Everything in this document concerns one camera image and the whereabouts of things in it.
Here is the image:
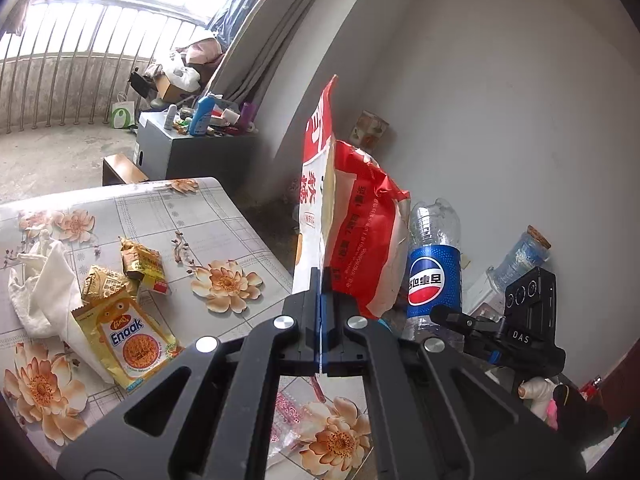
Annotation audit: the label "crumpled gold wrapper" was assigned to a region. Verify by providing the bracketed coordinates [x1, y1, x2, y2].
[81, 265, 138, 306]
[118, 236, 171, 295]

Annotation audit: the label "clear plastic wrapper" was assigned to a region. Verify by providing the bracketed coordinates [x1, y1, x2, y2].
[267, 377, 328, 461]

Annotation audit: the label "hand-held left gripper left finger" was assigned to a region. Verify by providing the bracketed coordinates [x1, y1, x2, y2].
[57, 267, 321, 480]

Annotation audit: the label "blue hanging clothes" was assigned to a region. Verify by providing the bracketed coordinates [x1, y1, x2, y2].
[207, 0, 271, 41]

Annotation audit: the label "blue label plastic bottle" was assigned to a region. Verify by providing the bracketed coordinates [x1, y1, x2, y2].
[402, 197, 462, 346]

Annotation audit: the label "cardboard box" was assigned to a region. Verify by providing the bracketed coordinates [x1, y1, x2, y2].
[156, 72, 193, 103]

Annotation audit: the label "dark object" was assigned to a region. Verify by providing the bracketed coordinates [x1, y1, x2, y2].
[552, 384, 610, 453]

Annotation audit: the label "floral plastic tablecloth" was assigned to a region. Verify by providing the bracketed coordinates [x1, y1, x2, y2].
[0, 176, 373, 480]

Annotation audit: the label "white cloth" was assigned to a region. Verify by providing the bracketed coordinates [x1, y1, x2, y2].
[7, 230, 116, 386]

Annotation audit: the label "pink clothes pile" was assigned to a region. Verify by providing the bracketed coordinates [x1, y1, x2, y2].
[177, 37, 223, 66]

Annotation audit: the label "green and white paper bag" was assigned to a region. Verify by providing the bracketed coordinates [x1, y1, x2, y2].
[111, 92, 137, 130]

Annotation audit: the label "tall patterned box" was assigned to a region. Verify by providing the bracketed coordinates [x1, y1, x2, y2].
[350, 110, 391, 150]

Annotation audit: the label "blue detergent bottle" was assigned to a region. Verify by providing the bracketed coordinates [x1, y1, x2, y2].
[189, 92, 216, 136]

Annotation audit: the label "white stuffed bag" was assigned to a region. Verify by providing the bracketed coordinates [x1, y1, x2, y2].
[162, 50, 201, 93]

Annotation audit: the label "black plastic object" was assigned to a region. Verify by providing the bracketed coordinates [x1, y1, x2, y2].
[129, 67, 153, 98]

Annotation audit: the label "white appliance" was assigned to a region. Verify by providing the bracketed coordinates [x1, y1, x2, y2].
[462, 270, 506, 321]

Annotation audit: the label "grey cabinet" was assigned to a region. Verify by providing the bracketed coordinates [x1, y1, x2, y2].
[136, 111, 261, 181]

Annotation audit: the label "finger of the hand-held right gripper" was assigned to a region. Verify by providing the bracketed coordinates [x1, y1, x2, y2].
[430, 305, 506, 362]

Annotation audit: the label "red and white plastic bag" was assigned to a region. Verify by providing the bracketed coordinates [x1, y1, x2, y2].
[291, 74, 412, 321]

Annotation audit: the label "brown wooden stool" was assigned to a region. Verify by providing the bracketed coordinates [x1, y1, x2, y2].
[102, 152, 150, 187]

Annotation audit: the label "metal balcony railing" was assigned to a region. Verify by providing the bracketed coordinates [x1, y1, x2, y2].
[0, 0, 211, 133]

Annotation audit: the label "grey curtain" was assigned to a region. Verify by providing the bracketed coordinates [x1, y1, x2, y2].
[212, 0, 346, 106]

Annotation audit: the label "pile of small items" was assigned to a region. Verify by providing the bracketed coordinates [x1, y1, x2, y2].
[175, 100, 258, 136]

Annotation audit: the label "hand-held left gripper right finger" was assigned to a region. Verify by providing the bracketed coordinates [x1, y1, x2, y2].
[320, 267, 586, 480]

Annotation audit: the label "yellow snack packet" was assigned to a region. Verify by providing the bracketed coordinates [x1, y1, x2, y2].
[71, 295, 183, 392]

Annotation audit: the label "large clear water jug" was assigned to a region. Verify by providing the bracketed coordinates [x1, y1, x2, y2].
[487, 226, 552, 293]

